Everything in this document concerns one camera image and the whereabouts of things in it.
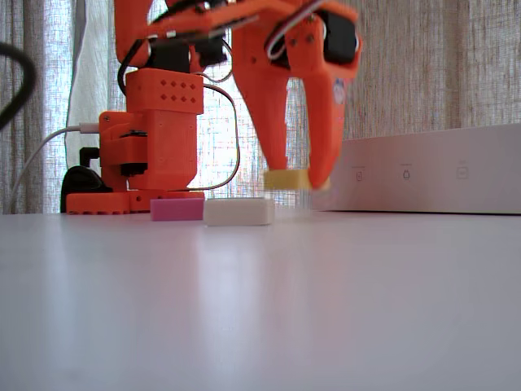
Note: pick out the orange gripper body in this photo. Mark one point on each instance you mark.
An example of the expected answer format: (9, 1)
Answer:
(294, 61)

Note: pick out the orange gripper finger with sticker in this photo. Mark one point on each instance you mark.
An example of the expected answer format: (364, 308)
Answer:
(321, 122)

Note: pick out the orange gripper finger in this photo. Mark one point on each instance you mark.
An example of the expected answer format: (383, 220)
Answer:
(270, 114)

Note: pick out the yellow cuboid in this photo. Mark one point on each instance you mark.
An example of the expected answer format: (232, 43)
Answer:
(289, 179)

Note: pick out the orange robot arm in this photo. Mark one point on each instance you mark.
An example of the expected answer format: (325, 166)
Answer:
(163, 134)

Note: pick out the white cuboid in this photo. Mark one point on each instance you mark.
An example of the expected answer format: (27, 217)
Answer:
(238, 212)

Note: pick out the white cardboard bin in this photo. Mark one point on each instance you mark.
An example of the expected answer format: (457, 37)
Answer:
(427, 187)

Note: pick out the pink cuboid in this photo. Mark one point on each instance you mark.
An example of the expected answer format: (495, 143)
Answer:
(175, 209)

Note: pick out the beige woven curtain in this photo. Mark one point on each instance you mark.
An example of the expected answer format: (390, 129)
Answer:
(427, 61)

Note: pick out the white fabric sheet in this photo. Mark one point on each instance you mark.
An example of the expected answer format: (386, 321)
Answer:
(93, 61)

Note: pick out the black table clamp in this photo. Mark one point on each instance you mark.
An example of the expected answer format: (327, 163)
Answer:
(83, 183)

